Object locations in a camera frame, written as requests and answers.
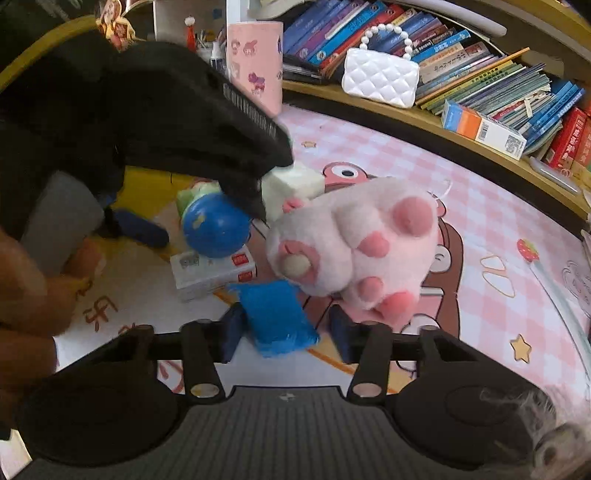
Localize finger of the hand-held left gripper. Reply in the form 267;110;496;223
102;203;171;250

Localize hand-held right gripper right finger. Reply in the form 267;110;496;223
328;305;467;400

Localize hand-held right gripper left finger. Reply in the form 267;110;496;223
111;307;253;402

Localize blue fuzzy cloth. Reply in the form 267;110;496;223
226;279;320;358

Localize person's left hand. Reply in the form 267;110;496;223
0;226;107;402

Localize small white labelled box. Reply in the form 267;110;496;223
168;244;258;303

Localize green and blue ball toy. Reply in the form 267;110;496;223
175;180;252;259

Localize red gold paper decoration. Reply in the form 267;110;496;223
95;0;139;49

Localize pen cups with pens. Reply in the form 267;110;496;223
196;28;228;70

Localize pink plush cat paw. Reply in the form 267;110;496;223
264;175;439;324

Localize pink sticker cup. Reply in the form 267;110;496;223
226;21;284;116

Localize plain white block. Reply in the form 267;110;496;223
261;161;326;222

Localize pink checked tablecloth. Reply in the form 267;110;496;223
55;104;591;407

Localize flat black case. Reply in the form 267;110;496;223
281;55;324;84

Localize fuzzy pale fabric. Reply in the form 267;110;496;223
480;385;591;480

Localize wooden bookshelf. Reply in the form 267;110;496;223
281;0;591;217

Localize white quilted handbag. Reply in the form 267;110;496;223
342;24;421;109

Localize orange white blue carton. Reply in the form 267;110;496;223
441;99;527;160

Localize clear plastic case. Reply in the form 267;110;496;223
529;156;580;192

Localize row of colourful books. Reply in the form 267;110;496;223
281;0;591;176

